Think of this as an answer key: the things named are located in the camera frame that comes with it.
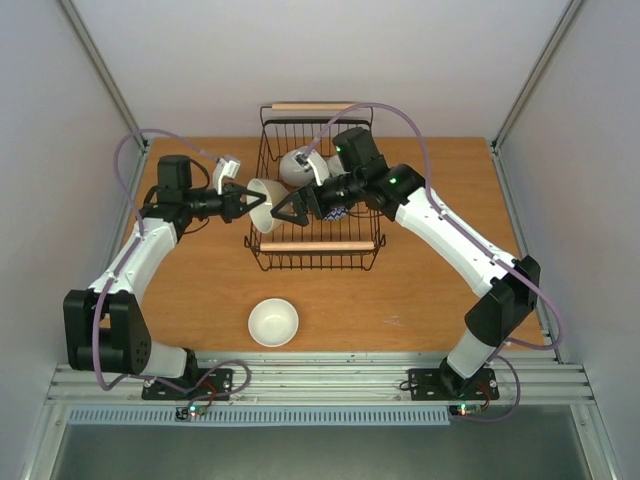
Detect large white bowl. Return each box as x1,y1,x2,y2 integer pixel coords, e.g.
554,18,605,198
248,178,288,234

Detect red patterned blue bowl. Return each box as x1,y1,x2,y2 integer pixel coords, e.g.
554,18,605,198
324,206,349,221

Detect white ribbed bowl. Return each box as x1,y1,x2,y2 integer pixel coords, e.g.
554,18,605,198
279,150,315,187

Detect black wire dish rack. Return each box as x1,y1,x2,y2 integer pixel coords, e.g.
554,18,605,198
244,101,386,271

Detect white orange bottomed bowl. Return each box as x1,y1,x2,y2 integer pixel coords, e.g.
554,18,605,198
248,298,299,348

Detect green dashed pattern bowl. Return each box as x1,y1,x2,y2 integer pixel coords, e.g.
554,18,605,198
326,155,346,177

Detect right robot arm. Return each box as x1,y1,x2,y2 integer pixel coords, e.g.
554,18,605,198
271,127,540,399

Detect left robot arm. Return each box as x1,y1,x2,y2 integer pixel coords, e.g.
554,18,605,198
63,155,266,398

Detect left controller board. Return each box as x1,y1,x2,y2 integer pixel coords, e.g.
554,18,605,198
174,405,208,421

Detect controller board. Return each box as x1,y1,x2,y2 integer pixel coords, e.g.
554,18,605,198
449,403,488,417
174,405,208,421

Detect right controller board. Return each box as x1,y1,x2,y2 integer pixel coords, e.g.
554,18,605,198
449,403,488,417

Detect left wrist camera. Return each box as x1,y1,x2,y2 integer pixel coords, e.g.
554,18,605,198
212,155,241,195

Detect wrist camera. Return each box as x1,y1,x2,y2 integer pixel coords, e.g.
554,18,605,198
295,149,330,186
212,155,241,195

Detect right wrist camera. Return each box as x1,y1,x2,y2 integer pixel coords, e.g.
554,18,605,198
295,149,330,186

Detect aluminium rail frame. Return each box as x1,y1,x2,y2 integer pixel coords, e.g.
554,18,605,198
0,0,640,480

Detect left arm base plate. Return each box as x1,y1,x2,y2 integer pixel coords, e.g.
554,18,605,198
141,368,233,401

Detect grey slotted cable duct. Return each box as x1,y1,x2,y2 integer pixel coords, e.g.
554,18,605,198
67,406,450,428

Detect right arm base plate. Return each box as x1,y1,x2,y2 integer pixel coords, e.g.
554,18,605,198
407,368,500,401

